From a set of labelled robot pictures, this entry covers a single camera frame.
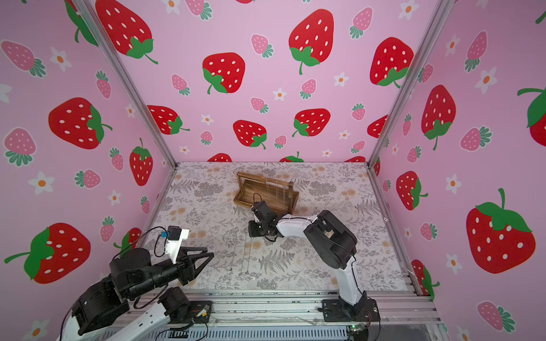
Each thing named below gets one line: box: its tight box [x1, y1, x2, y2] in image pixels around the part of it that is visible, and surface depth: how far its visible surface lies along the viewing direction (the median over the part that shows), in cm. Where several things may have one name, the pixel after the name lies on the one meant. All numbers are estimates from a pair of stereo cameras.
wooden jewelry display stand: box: [233, 171, 300, 216], surface depth 107 cm
